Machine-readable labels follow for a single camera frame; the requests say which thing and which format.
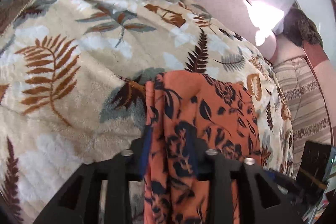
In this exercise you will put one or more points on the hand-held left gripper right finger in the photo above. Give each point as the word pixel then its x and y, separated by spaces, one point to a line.
pixel 206 167

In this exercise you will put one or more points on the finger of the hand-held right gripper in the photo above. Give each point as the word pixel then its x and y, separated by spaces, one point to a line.
pixel 282 180

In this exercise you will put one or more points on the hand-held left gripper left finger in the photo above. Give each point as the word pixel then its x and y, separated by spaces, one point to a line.
pixel 146 153

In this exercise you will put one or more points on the orange floral cloth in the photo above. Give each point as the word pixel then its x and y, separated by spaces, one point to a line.
pixel 218 113

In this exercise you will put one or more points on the beige striped cloth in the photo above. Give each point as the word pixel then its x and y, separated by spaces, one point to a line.
pixel 302 98

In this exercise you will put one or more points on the beige leaf-print blanket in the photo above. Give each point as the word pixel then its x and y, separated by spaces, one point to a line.
pixel 78 108

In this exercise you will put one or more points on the reddish brown board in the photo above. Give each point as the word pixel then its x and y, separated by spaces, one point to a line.
pixel 317 64

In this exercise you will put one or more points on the brown furry cloth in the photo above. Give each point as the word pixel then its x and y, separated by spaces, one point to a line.
pixel 302 27

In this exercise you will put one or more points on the pink bedsheet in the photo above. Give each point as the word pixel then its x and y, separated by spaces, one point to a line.
pixel 225 3

